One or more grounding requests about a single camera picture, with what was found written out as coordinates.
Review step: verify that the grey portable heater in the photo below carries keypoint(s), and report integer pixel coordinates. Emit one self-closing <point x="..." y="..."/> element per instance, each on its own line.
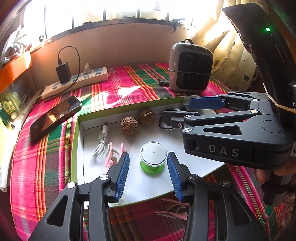
<point x="190" y="67"/>

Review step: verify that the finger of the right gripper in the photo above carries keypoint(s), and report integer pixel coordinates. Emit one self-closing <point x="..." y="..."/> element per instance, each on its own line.
<point x="233" y="100"/>
<point x="217" y="123"/>

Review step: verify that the white plug in strip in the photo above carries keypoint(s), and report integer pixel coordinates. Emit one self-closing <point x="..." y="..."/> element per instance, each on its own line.
<point x="88" y="68"/>

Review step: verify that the black smartphone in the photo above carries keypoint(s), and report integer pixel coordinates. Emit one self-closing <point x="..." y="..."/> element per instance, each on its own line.
<point x="54" y="117"/>

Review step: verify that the green white cardboard box tray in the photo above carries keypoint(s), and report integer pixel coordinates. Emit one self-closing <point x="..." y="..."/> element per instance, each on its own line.
<point x="148" y="174"/>

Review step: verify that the white power strip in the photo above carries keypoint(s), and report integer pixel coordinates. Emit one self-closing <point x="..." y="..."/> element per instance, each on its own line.
<point x="76" y="81"/>

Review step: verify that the black charger adapter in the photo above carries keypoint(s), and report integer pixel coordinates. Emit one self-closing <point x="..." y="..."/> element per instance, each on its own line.
<point x="63" y="72"/>

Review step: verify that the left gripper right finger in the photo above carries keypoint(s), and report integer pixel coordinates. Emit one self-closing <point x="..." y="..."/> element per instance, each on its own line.
<point x="234" y="220"/>

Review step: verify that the pitted round walnut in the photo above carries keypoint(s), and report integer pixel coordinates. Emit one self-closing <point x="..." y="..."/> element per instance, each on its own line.
<point x="129" y="126"/>

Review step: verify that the black oval button remote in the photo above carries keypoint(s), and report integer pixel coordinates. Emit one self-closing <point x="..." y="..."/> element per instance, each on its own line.
<point x="164" y="123"/>

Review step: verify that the black heater plug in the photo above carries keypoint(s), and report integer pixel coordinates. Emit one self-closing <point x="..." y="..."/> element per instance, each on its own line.
<point x="164" y="83"/>

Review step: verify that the orange storage box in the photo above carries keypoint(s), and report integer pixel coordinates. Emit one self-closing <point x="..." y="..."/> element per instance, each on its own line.
<point x="12" y="70"/>

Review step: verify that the wrinkled brown walnut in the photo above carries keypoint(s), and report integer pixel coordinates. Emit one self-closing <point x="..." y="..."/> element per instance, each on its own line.
<point x="146" y="117"/>

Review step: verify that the cream heart curtain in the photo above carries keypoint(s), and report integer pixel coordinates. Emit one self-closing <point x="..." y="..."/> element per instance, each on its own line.
<point x="233" y="66"/>

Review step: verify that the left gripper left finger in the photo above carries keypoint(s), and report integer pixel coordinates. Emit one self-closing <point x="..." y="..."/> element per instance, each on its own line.
<point x="64" y="219"/>

